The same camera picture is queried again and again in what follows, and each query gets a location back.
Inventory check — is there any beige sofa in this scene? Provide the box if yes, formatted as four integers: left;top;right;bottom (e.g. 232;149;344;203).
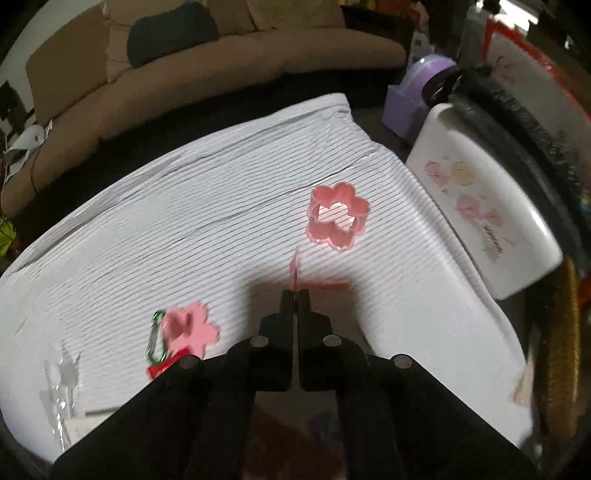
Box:
0;0;408;219

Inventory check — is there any white storage container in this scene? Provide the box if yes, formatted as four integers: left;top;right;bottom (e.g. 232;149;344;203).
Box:
405;102;565;302

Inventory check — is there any small red item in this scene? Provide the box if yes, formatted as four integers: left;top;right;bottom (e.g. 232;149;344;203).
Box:
146;353;188;382

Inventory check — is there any green carabiner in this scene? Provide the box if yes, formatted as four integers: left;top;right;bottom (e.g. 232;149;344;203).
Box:
145;309;170;364

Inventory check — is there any white striped cloth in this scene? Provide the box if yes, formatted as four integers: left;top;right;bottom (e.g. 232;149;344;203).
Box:
0;92;537;463

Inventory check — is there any red framed white board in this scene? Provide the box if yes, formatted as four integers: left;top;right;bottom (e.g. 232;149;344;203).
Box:
481;17;591;136

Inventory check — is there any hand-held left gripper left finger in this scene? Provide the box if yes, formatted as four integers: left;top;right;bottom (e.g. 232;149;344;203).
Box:
51;290;297;480

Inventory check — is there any purple tape dispenser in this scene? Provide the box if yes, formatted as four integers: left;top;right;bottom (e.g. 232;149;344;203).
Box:
382;54;463;149

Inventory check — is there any dark cushion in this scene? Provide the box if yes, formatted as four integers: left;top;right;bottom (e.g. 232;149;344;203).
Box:
126;2;219;69

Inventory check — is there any brown wicker basket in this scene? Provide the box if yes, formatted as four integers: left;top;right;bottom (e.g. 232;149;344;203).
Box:
539;257;583;435

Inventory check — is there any pink flower cookie cutter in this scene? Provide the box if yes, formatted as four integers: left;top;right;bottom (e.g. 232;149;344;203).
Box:
161;302;222;359
305;182;371;253

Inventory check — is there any thin pink plastic piece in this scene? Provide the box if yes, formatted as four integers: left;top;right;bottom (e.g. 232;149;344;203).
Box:
288;247;352;294

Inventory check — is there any crumpled clear plastic wrapper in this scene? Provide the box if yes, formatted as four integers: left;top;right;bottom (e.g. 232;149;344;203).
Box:
43;350;87;445

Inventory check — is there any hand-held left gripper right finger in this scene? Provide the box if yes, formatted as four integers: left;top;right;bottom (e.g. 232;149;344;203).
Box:
295;289;539;480

